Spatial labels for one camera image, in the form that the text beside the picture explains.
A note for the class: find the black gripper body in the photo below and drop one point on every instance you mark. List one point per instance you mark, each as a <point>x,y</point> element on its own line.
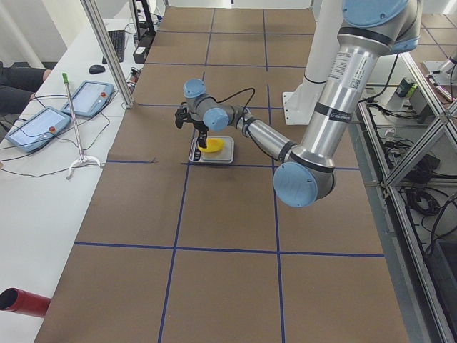
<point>200,126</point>

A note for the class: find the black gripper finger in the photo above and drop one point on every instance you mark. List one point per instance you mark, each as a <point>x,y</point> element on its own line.
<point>202,137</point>

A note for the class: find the yellow mango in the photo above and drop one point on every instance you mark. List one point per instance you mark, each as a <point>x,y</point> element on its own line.
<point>213,145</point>

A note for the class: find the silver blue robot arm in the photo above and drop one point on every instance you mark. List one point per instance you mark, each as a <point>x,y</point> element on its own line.
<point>350,38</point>

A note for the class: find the grey digital kitchen scale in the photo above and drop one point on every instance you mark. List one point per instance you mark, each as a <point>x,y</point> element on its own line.
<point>225,156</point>

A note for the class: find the black power adapter box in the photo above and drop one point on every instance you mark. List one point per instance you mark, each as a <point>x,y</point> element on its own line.
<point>140,54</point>

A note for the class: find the right teach pendant tablet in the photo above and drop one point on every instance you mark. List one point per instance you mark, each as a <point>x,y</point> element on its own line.
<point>90,98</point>

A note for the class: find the teach pendant tablet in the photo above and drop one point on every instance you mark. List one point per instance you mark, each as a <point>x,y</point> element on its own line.
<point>39,130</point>
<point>90,98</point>

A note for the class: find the black computer mouse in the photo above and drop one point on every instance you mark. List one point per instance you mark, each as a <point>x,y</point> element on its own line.
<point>96,69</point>

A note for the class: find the black keyboard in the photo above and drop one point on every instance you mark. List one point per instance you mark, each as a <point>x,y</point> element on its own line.
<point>117,38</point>

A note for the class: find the left teach pendant tablet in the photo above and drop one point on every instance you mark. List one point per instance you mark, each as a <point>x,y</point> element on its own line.
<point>39,130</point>

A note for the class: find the red tube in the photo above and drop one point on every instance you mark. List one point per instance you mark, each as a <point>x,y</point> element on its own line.
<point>24,302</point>

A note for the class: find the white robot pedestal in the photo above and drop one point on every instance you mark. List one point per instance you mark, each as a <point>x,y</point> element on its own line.
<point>310,60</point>

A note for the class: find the aluminium frame post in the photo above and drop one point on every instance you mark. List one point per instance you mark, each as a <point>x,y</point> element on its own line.
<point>107,49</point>

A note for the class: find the aluminium frame rack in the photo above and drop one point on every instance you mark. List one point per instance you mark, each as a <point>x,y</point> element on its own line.
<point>408,126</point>

